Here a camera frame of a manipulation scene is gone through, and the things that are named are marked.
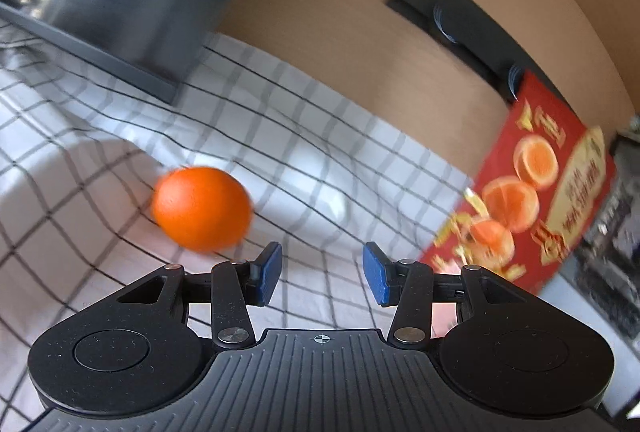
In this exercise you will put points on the red snack bag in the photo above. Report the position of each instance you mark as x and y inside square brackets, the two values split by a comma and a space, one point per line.
[550, 192]

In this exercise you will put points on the white black grid tablecloth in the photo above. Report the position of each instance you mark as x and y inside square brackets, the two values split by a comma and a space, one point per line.
[300, 137]

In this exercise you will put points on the glass panel computer case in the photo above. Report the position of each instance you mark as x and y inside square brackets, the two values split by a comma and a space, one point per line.
[615, 237]

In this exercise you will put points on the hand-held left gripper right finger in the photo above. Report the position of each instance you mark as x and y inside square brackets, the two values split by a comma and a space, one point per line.
[376, 272]

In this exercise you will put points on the large orange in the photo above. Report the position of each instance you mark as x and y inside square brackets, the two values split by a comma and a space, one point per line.
[201, 209]

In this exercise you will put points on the black wall socket panel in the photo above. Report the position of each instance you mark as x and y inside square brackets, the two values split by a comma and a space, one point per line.
[450, 7]

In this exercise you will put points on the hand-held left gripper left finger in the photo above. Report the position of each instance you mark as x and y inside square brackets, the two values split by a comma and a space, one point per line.
[270, 272]

